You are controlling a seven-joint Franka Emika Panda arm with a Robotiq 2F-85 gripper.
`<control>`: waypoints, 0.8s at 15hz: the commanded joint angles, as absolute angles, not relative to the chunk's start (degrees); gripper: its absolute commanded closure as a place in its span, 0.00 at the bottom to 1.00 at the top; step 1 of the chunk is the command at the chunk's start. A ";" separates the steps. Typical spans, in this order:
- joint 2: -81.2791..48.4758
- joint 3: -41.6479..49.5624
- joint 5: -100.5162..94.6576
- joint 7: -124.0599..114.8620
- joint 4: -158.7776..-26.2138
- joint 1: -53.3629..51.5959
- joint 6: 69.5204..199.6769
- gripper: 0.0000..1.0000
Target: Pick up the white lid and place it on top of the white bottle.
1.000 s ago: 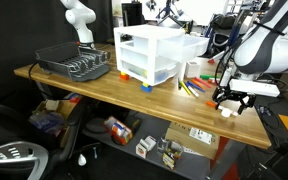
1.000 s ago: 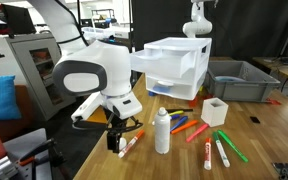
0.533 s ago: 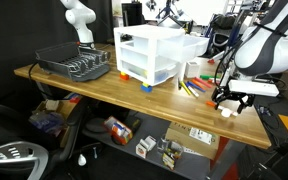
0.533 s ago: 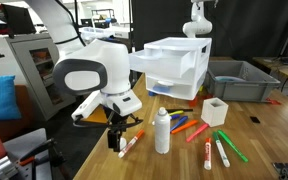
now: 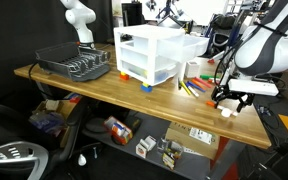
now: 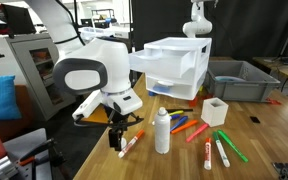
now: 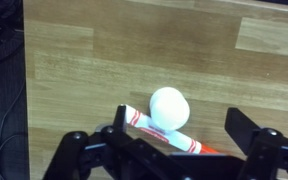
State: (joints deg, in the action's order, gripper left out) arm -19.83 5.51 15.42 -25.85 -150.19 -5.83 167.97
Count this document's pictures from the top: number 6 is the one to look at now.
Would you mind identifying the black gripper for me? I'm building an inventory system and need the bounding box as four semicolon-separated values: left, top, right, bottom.
107;111;134;152

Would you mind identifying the white bottle lid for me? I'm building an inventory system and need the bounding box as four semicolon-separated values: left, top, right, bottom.
120;137;128;150

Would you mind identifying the white plastic bottle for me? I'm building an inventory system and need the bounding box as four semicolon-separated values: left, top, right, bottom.
154;106;172;155

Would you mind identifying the white marker orange cap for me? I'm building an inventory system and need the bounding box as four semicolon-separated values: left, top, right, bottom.
117;129;146;159

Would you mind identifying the yellow floor mat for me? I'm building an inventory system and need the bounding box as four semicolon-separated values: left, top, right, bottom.
73;104;118;125

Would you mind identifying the white marker blue cap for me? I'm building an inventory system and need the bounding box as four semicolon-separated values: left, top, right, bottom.
151;114;182;127

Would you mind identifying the yellow marker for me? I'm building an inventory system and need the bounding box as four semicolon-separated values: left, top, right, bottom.
168;110;185;117

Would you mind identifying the black marker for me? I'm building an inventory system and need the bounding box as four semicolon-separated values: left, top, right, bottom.
166;108;194;113

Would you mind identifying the pink marker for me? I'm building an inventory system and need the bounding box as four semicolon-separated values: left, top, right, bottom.
185;123;210;143

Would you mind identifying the red toy block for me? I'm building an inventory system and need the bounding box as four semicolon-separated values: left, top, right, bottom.
188;95;200;108
202;93;215;101

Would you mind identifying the white marker red cap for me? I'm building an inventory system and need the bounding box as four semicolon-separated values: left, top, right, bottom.
203;137;213;171

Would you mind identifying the grey side table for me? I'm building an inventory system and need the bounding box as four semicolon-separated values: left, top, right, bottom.
2;128;53;180

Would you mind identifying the white square pen holder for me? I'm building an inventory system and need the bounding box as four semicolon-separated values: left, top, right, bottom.
200;97;229;128

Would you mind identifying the white marker green cap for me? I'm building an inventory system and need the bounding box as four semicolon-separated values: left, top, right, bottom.
212;131;231;168

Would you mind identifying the clear plastic storage bin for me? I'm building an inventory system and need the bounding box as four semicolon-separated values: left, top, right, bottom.
78;26;132;41

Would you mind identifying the white plastic drawer unit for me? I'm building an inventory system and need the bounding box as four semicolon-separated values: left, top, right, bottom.
143;36;213;101

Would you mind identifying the brown sofa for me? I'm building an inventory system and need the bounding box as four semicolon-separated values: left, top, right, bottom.
0;84;35;143

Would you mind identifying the grey metal cabinet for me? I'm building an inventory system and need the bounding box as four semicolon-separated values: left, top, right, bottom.
5;32;68;122

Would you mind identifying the pale blue plate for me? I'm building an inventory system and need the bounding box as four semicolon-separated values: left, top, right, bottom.
214;75;247;83

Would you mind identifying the blue cushion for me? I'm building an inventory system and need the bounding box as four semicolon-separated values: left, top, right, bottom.
0;75;22;123

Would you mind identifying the grey plastic crate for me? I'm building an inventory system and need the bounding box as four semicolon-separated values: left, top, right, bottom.
203;59;281;103

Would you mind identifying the black monitor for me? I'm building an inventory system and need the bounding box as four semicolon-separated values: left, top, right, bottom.
1;3;37;35

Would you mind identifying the red plastic clip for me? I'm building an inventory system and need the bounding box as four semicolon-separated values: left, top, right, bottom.
266;98;282;106

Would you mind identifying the black curtain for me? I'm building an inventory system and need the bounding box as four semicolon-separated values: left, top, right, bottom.
131;0;288;62

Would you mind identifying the wooden side table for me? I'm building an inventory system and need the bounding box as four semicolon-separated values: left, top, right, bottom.
252;56;288;86

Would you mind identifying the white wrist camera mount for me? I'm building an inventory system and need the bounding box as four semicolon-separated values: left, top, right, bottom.
72;90;102;122

